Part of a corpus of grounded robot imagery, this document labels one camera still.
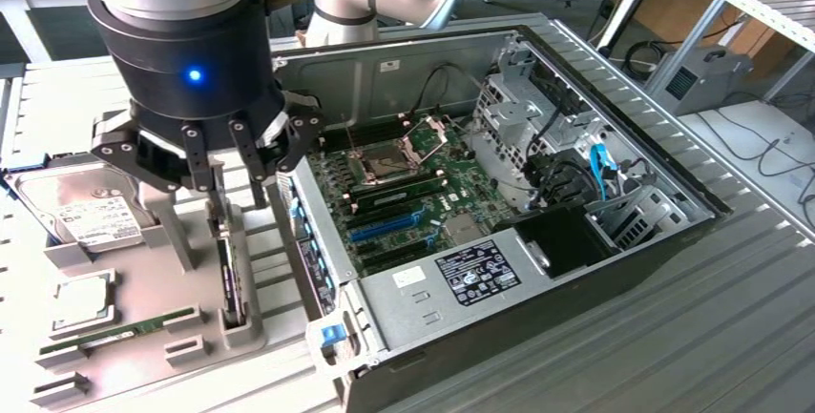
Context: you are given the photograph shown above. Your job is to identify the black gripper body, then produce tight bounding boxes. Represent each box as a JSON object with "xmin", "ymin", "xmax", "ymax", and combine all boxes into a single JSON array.
[{"xmin": 85, "ymin": 0, "xmax": 287, "ymax": 147}]

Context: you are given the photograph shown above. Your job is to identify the green graphics card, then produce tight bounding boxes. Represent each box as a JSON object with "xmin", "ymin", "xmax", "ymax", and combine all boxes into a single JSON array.
[{"xmin": 205, "ymin": 159, "xmax": 251, "ymax": 331}]

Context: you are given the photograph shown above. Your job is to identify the black RAM slot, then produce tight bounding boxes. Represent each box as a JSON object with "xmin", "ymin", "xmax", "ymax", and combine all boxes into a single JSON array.
[
  {"xmin": 340, "ymin": 168, "xmax": 444, "ymax": 199},
  {"xmin": 317, "ymin": 125, "xmax": 408, "ymax": 145},
  {"xmin": 315, "ymin": 120, "xmax": 406, "ymax": 140}
]

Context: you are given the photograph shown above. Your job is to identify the thin steel locking lever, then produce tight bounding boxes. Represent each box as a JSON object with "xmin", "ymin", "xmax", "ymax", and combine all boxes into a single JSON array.
[{"xmin": 339, "ymin": 112, "xmax": 357, "ymax": 156}]

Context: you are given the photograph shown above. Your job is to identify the CPU socket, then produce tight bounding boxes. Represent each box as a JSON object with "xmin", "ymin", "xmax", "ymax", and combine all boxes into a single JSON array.
[{"xmin": 345, "ymin": 138, "xmax": 420, "ymax": 185}]

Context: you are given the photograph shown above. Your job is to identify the silver hard disk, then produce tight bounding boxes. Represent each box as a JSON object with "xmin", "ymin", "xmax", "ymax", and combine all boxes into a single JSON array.
[{"xmin": 2, "ymin": 159, "xmax": 157, "ymax": 255}]

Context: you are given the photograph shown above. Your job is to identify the steel socket cover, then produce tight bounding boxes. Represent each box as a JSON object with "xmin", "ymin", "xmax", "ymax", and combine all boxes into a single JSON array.
[{"xmin": 396, "ymin": 114, "xmax": 450, "ymax": 166}]

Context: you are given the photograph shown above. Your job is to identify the long black expansion slot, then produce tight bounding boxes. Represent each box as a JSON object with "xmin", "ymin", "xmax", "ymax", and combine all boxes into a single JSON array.
[
  {"xmin": 341, "ymin": 200, "xmax": 419, "ymax": 229},
  {"xmin": 353, "ymin": 236, "xmax": 426, "ymax": 259}
]

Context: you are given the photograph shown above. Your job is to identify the blue expansion slot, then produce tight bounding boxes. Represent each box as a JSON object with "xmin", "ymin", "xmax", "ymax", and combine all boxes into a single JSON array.
[{"xmin": 347, "ymin": 210, "xmax": 426, "ymax": 244}]

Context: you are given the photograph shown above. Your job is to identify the green motherboard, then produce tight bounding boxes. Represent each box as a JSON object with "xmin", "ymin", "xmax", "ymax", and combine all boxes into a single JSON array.
[{"xmin": 301, "ymin": 114, "xmax": 530, "ymax": 279}]

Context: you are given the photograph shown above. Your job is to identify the grey parts rack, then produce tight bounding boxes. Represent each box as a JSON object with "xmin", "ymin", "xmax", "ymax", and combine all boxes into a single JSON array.
[{"xmin": 27, "ymin": 178, "xmax": 268, "ymax": 409}]

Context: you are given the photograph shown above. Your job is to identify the blue disk carrier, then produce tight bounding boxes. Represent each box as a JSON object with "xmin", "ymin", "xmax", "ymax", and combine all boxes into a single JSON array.
[{"xmin": 0, "ymin": 153, "xmax": 56, "ymax": 202}]

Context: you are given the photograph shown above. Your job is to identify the grey chipset heatsink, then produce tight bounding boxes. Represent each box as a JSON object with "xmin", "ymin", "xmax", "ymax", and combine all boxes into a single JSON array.
[{"xmin": 442, "ymin": 215, "xmax": 484, "ymax": 245}]

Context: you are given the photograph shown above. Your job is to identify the perforated steel disk bay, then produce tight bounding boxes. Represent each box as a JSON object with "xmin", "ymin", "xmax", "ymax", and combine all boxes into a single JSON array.
[{"xmin": 474, "ymin": 45, "xmax": 610, "ymax": 190}]

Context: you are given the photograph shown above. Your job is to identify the silver CPU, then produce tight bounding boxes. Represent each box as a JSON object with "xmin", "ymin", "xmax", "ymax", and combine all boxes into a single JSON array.
[{"xmin": 49, "ymin": 277, "xmax": 113, "ymax": 333}]

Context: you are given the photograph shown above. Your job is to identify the loose green RAM stick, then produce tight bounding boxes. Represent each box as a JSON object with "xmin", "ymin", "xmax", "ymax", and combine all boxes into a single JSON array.
[{"xmin": 38, "ymin": 307, "xmax": 196, "ymax": 355}]

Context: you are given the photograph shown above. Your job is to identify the grey power supply unit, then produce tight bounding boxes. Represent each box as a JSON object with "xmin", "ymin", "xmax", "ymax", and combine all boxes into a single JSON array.
[{"xmin": 345, "ymin": 226, "xmax": 555, "ymax": 366}]

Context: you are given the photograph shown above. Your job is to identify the black plastic box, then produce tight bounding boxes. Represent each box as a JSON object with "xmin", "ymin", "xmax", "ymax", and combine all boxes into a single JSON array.
[{"xmin": 511, "ymin": 205, "xmax": 623, "ymax": 281}]

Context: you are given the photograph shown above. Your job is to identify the black open PC case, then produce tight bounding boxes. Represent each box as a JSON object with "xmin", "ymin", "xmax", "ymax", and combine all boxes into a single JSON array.
[{"xmin": 265, "ymin": 24, "xmax": 733, "ymax": 413}]

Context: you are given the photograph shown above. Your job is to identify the small steel disk bay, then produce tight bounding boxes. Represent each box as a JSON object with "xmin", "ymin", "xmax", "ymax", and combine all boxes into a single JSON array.
[{"xmin": 583, "ymin": 182, "xmax": 695, "ymax": 253}]

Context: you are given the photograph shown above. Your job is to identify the black slanted pole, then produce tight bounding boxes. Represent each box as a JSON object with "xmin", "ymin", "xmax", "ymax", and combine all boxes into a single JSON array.
[{"xmin": 597, "ymin": 0, "xmax": 673, "ymax": 59}]

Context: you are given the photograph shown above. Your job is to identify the grey floor unit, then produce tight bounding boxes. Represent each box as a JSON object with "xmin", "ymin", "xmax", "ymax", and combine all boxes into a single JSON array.
[{"xmin": 645, "ymin": 44, "xmax": 756, "ymax": 117}]

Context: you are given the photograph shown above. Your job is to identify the thin black looped wire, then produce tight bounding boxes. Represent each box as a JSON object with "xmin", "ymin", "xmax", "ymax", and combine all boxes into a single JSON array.
[{"xmin": 410, "ymin": 65, "xmax": 478, "ymax": 121}]

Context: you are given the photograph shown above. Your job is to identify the black power wire bundle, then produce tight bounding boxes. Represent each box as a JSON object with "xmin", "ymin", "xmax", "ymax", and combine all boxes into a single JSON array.
[{"xmin": 524, "ymin": 153, "xmax": 605, "ymax": 210}]

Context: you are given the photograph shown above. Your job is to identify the blue data wire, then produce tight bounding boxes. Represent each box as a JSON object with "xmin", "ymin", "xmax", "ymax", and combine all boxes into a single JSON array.
[{"xmin": 587, "ymin": 142, "xmax": 617, "ymax": 203}]

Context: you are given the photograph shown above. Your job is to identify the coiled black floor cable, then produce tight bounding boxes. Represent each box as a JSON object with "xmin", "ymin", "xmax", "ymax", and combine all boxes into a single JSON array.
[{"xmin": 622, "ymin": 39, "xmax": 669, "ymax": 78}]

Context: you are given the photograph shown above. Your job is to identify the black cable on side table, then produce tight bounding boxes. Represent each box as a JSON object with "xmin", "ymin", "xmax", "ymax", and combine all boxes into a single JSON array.
[{"xmin": 695, "ymin": 107, "xmax": 815, "ymax": 190}]

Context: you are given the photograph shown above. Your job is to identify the aluminium frame shelf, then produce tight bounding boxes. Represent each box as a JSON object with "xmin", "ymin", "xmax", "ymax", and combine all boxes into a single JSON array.
[{"xmin": 654, "ymin": 0, "xmax": 815, "ymax": 104}]

